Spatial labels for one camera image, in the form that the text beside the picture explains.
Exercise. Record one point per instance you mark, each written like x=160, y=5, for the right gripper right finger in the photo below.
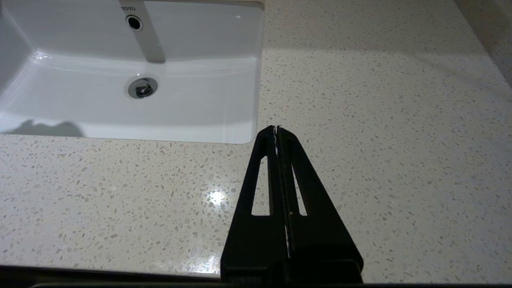
x=328, y=248

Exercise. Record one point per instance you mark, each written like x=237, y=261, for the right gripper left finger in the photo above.
x=244, y=248

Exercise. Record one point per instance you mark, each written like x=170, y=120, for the chrome drain plug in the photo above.
x=142, y=88

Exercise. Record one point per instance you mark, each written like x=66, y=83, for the white sink basin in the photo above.
x=80, y=108

